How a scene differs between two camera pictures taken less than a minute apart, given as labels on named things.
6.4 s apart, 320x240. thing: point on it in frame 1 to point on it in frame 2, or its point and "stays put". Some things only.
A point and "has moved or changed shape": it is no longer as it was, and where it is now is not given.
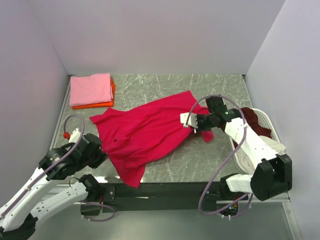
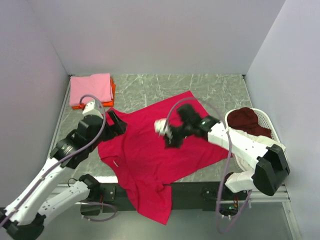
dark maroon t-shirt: (251, 117) stays put
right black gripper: (199, 128) to (175, 143)
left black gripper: (101, 156) to (118, 128)
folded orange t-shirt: (107, 104) stays put
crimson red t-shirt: (133, 133) has moved or changed shape
